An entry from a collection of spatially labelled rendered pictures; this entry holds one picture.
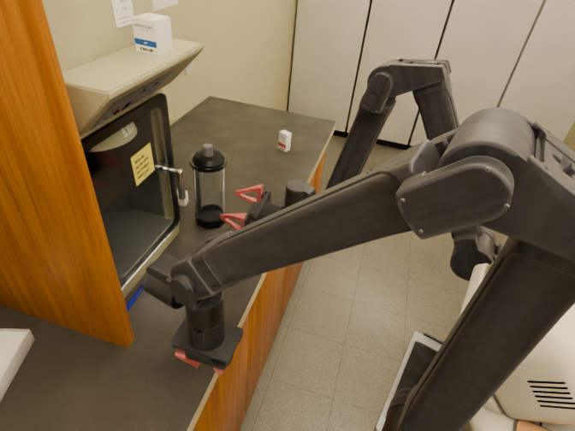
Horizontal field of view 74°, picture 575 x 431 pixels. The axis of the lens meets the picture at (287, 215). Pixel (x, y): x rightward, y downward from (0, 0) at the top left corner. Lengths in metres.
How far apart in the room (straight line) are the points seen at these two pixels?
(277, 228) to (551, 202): 0.23
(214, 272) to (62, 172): 0.31
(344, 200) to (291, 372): 1.72
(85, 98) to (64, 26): 0.13
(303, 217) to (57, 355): 0.77
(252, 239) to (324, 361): 1.68
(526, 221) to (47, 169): 0.63
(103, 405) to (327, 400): 1.23
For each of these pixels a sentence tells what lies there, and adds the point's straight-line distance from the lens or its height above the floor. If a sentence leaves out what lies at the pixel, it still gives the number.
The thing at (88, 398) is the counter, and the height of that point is 0.94.
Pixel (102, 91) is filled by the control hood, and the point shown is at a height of 1.51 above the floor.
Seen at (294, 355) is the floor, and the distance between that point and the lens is 2.06.
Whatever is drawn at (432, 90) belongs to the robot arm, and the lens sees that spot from 0.73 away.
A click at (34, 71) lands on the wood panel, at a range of 0.62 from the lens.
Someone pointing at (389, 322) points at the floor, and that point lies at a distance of 2.30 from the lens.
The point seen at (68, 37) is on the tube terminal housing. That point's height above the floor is 1.56.
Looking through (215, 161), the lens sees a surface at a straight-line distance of 1.11.
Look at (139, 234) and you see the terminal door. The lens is 1.02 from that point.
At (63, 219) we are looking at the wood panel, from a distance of 0.76.
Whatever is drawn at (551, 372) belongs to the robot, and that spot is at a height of 1.35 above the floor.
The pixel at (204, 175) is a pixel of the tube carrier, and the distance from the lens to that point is 1.13.
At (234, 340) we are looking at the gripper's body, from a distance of 0.66.
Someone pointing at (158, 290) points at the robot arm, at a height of 1.29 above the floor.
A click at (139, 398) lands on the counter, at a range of 0.92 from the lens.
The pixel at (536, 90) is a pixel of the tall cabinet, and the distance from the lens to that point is 3.88.
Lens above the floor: 1.74
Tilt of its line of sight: 38 degrees down
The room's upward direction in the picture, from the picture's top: 6 degrees clockwise
